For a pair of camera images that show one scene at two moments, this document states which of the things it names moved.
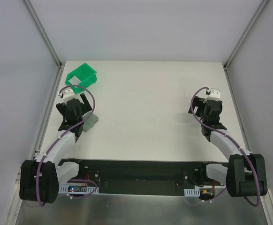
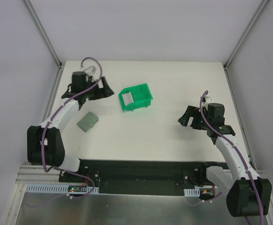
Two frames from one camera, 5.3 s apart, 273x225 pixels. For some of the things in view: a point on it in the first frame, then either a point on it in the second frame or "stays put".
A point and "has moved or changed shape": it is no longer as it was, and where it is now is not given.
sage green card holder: (90, 121) stays put
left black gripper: (86, 103) → (100, 89)
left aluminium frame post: (42, 33) stays put
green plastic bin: (84, 73) has moved or changed shape
